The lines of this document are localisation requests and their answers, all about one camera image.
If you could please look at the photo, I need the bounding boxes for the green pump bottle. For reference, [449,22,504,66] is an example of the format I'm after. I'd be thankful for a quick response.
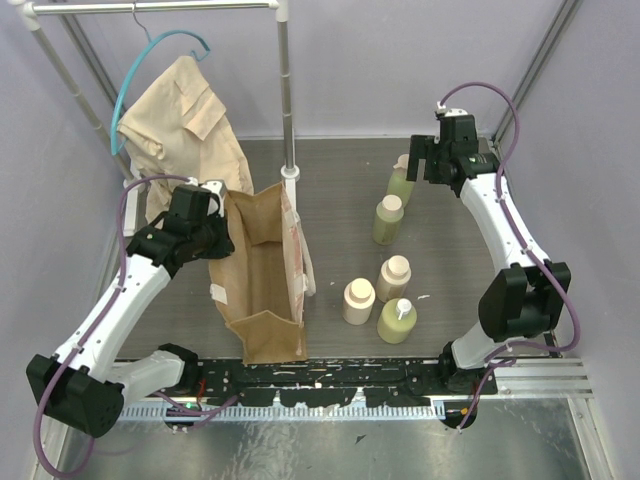
[377,298,417,344]
[386,153,415,208]

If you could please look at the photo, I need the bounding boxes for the green bottle beige cap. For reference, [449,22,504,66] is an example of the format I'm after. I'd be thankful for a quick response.
[372,194,404,246]

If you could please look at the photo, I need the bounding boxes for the brown canvas bag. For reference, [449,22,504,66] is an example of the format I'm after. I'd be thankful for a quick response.
[209,184,316,365]

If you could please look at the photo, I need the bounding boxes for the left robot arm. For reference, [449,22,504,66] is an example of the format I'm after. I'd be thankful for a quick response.
[26,174,315,438]

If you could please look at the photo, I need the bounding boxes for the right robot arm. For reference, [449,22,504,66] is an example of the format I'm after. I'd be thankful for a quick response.
[410,107,571,394]

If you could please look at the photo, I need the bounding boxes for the beige shirt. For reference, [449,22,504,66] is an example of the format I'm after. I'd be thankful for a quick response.
[117,56,254,221]

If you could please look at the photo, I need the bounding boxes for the beige bottle right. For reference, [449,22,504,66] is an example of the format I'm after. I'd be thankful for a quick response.
[375,255,411,303]

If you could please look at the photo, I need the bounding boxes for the beige bottle left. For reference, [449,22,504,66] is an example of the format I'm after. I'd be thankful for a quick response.
[342,278,376,326]

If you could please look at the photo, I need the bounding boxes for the teal clothes hanger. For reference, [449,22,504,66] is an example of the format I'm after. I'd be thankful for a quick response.
[109,29,211,156]

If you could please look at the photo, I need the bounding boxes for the white clothes rack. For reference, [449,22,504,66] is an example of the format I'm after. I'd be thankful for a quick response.
[9,0,300,208]

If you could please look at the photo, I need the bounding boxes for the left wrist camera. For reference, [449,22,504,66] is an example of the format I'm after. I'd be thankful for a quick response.
[199,180,227,217]

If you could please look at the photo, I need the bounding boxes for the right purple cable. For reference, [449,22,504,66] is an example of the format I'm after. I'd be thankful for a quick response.
[439,81,584,432]

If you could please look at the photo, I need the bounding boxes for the white cable tray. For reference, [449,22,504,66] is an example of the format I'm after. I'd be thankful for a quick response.
[120,401,445,423]

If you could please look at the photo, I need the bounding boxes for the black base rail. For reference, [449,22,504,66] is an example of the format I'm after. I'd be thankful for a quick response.
[165,357,497,408]

